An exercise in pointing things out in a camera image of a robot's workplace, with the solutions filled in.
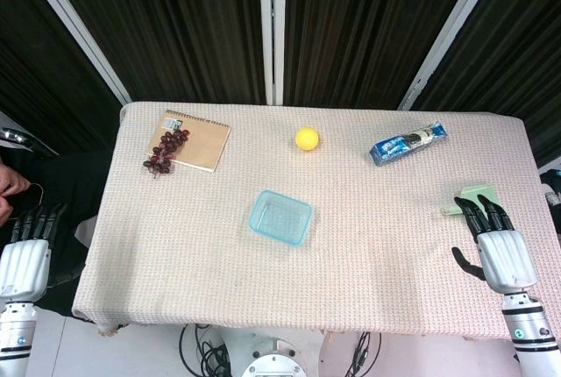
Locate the white frame post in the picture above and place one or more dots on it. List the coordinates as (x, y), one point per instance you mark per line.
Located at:
(451, 30)
(271, 30)
(74, 30)

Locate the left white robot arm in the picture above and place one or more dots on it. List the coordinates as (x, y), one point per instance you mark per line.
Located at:
(15, 337)

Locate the white robot torso base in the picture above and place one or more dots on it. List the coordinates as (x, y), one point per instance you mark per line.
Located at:
(274, 357)

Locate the pink waffle tablecloth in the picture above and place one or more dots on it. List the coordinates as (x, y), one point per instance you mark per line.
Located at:
(271, 289)

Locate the small green tool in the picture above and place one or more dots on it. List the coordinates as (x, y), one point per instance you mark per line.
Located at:
(475, 191)

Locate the light blue translucent plastic container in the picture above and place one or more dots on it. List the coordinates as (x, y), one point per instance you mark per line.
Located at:
(276, 240)

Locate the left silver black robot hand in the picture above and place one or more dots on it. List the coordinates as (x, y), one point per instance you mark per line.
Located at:
(24, 265)

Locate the dark equipment with blue part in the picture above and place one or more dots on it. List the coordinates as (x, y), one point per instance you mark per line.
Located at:
(553, 193)

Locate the bystander black clothing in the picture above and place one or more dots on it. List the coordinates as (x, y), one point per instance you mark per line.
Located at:
(66, 184)

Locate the dark red grape bunch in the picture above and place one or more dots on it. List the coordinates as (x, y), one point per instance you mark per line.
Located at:
(165, 149)

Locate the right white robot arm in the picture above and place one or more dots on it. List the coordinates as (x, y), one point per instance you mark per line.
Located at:
(530, 337)

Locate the yellow ball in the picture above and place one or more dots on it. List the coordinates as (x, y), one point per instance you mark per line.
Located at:
(307, 138)

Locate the blue rimmed clear lid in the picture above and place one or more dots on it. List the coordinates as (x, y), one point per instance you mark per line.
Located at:
(280, 217)

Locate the black pleated curtain panel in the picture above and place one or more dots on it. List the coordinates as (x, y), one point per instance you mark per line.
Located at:
(364, 26)
(517, 52)
(175, 26)
(39, 74)

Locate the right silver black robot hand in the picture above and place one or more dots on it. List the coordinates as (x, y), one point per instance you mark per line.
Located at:
(504, 258)

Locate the chrome chair part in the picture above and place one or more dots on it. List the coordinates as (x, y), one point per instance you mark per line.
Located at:
(15, 137)

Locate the bystander bare hand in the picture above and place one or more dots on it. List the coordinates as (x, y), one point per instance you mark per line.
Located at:
(11, 188)

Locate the blue cookie package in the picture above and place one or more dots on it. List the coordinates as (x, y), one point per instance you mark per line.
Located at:
(403, 144)

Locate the brown spiral notebook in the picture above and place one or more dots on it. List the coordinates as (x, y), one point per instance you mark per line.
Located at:
(206, 144)

